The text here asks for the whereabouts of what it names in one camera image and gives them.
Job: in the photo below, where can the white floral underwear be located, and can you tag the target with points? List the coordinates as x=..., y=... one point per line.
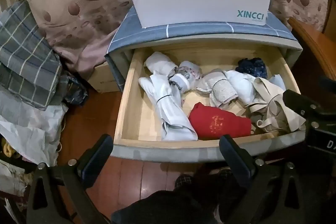
x=187, y=70

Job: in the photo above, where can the light blue sock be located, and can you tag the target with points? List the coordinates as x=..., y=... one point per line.
x=277, y=81

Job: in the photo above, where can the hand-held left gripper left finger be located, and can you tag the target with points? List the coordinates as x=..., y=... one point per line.
x=98, y=153

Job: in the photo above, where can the grey plaid blanket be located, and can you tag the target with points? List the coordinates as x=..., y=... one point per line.
x=23, y=56

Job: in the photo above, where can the white crumpled sheet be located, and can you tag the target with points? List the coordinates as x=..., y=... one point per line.
x=29, y=132

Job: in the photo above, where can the wooden drawer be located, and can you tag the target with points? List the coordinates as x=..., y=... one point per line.
x=147, y=119

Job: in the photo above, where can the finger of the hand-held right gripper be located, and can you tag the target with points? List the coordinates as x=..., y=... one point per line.
x=298, y=102

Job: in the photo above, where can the red underwear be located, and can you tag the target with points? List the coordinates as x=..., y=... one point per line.
x=218, y=121

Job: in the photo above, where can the grey lace underwear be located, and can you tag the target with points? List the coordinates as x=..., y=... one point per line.
x=223, y=91

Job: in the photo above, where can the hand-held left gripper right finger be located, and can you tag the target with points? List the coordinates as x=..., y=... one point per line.
x=236, y=158

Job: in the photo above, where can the long white banded garment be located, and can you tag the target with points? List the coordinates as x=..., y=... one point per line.
x=170, y=113

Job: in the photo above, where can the navy floral underwear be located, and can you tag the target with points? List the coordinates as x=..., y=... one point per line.
x=252, y=67

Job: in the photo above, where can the small white rolled sock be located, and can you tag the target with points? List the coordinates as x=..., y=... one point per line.
x=160, y=62

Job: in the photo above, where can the beige bra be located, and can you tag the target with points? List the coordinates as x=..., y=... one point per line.
x=273, y=108

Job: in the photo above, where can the orange wooden cabinet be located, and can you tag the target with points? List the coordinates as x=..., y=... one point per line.
x=312, y=40

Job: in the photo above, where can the grey nightstand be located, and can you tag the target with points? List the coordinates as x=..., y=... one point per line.
x=210, y=41

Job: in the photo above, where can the blue plaid cloth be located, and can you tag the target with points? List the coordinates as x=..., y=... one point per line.
x=147, y=32

